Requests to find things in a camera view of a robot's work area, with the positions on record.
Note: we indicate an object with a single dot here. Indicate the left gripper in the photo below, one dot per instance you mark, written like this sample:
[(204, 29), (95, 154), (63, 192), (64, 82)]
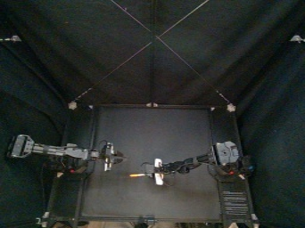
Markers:
[(107, 157)]

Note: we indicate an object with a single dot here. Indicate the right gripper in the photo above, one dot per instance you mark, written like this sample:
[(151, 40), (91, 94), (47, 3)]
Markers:
[(158, 172)]

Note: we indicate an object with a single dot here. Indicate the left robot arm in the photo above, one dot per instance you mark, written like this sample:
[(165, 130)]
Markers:
[(59, 150)]

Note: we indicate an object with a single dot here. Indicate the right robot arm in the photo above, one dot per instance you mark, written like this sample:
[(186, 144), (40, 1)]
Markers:
[(222, 154)]

